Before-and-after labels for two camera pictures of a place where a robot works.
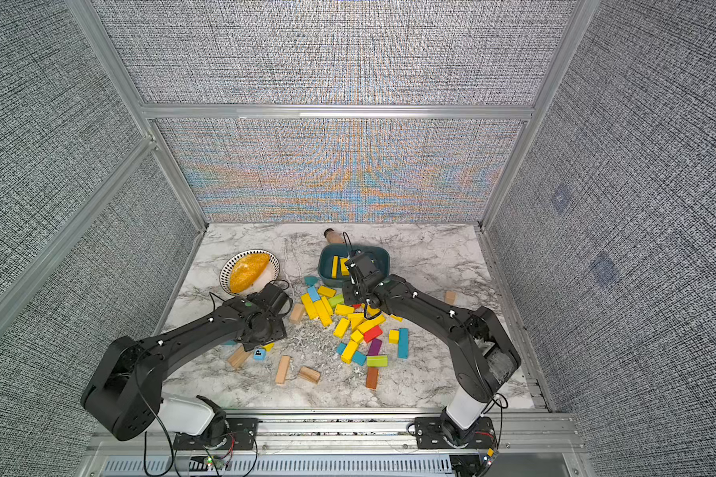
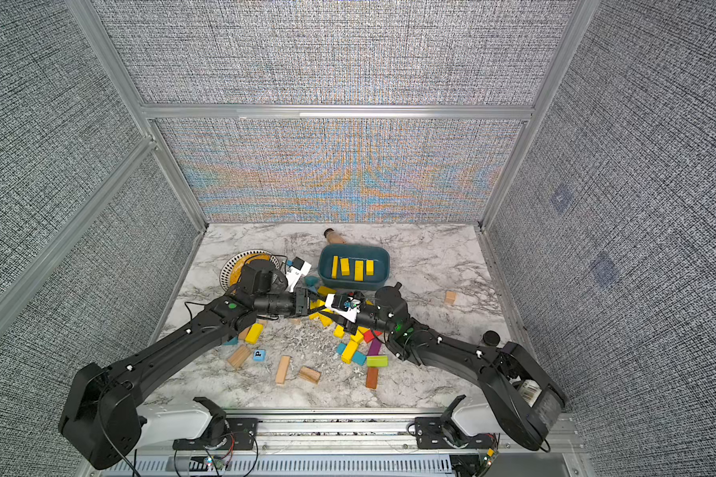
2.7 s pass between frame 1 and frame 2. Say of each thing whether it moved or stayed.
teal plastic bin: stayed
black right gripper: moved
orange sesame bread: stayed
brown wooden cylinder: stayed
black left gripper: moved
